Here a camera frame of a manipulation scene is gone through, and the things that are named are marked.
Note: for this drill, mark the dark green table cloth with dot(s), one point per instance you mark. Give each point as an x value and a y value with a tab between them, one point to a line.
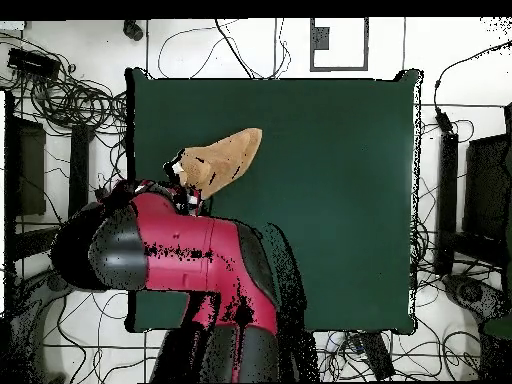
340	200

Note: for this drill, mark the tan terry towel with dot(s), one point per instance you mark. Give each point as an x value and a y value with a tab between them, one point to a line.
228	160

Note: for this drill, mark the grey square frame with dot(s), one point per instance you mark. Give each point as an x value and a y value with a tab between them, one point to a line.
320	38

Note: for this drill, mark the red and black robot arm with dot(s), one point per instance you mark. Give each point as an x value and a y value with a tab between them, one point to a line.
180	248

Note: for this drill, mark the black adapter box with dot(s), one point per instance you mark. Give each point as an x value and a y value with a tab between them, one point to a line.
32	63

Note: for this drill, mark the black frame stand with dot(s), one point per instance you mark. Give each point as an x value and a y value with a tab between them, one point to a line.
448	200
78	160

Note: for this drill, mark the black power brick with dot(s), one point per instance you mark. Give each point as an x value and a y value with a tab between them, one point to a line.
374	356

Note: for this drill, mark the small black round device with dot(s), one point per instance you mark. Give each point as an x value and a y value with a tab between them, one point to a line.
134	31

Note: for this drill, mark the dark grey stand base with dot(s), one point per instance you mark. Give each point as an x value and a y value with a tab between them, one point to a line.
28	320
472	294

